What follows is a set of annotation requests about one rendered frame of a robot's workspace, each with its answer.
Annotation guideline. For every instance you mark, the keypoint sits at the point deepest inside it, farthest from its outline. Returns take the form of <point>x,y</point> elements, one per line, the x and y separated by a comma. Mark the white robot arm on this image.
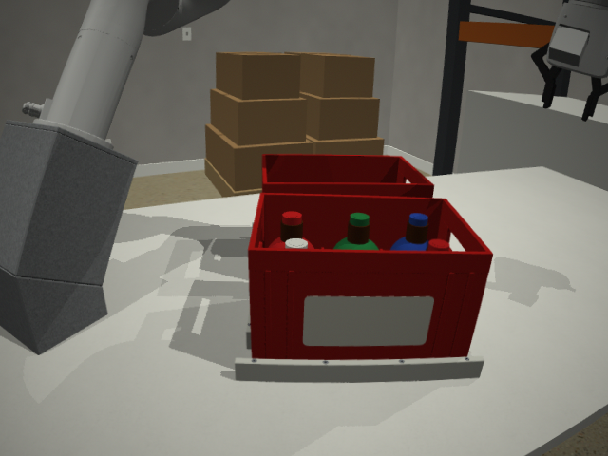
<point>105,49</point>

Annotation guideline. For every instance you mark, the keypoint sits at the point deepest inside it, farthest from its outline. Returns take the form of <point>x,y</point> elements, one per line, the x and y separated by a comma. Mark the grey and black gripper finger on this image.
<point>548,75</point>
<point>597,90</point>

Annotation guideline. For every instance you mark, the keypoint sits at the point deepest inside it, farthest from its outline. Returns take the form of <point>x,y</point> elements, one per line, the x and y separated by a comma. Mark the red crate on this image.
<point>330,304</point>
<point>324,174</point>

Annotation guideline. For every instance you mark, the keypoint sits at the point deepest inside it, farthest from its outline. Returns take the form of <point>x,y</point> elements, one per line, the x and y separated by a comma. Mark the green bottle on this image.
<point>358,234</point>

